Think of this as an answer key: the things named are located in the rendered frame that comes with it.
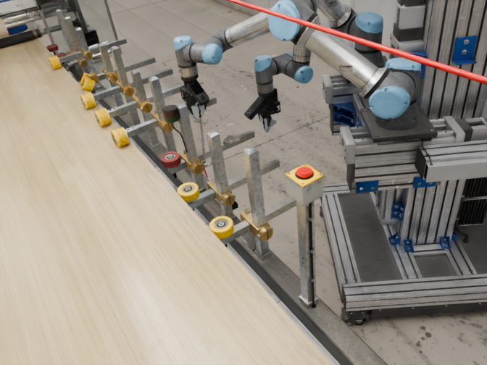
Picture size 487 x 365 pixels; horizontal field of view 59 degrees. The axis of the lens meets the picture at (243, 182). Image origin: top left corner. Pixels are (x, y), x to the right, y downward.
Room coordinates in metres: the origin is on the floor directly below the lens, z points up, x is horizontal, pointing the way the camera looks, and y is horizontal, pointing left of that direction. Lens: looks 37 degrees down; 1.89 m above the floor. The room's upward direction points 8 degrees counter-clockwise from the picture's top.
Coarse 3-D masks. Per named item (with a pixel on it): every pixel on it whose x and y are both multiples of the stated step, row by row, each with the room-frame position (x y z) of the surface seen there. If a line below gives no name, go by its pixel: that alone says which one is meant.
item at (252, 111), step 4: (260, 96) 1.79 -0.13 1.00; (256, 100) 1.78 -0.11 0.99; (260, 100) 1.77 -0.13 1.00; (264, 100) 1.76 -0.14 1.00; (252, 104) 1.77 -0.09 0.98; (256, 104) 1.76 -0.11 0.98; (260, 104) 1.75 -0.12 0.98; (264, 104) 1.76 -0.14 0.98; (252, 108) 1.75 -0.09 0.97; (256, 108) 1.74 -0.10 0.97; (260, 108) 1.75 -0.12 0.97; (248, 112) 1.74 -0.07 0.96; (252, 112) 1.73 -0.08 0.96; (256, 112) 1.74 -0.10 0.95; (248, 116) 1.73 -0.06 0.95; (252, 116) 1.73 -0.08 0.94
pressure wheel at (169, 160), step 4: (168, 152) 1.58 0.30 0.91; (172, 152) 1.58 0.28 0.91; (176, 152) 1.57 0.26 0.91; (164, 156) 1.55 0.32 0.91; (168, 156) 1.55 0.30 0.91; (172, 156) 1.55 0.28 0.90; (176, 156) 1.54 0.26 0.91; (164, 160) 1.52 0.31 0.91; (168, 160) 1.52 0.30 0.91; (172, 160) 1.52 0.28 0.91; (176, 160) 1.52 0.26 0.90; (180, 160) 1.55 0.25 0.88; (164, 164) 1.52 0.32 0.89; (168, 164) 1.51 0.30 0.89; (172, 164) 1.51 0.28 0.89; (176, 164) 1.52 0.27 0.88; (176, 176) 1.55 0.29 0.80
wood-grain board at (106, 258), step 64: (0, 64) 3.05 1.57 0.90; (0, 128) 2.05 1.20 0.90; (64, 128) 1.95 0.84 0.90; (0, 192) 1.47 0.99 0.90; (64, 192) 1.41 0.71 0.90; (128, 192) 1.35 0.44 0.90; (0, 256) 1.09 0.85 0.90; (64, 256) 1.04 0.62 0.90; (128, 256) 1.00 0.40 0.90; (192, 256) 0.96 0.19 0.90; (0, 320) 0.82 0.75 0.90; (64, 320) 0.78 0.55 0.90; (128, 320) 0.75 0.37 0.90; (192, 320) 0.72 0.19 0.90; (256, 320) 0.70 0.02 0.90
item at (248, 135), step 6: (246, 132) 1.74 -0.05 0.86; (252, 132) 1.73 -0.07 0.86; (240, 138) 1.69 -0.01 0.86; (246, 138) 1.71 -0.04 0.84; (222, 144) 1.66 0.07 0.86; (228, 144) 1.66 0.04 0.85; (234, 144) 1.68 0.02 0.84; (222, 150) 1.65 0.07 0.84; (198, 156) 1.59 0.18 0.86; (210, 156) 1.62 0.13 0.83; (180, 162) 1.56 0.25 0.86; (168, 168) 1.54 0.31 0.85; (174, 168) 1.53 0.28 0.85; (180, 168) 1.55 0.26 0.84
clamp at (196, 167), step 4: (180, 156) 1.60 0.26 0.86; (184, 156) 1.59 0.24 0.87; (184, 160) 1.57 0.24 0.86; (200, 160) 1.54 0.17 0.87; (188, 164) 1.54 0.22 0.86; (192, 164) 1.52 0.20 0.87; (196, 164) 1.51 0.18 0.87; (200, 164) 1.52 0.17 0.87; (188, 168) 1.55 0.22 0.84; (192, 168) 1.51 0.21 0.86; (196, 168) 1.51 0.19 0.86; (200, 168) 1.52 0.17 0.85; (192, 172) 1.52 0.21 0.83; (196, 172) 1.51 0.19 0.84; (200, 172) 1.51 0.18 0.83
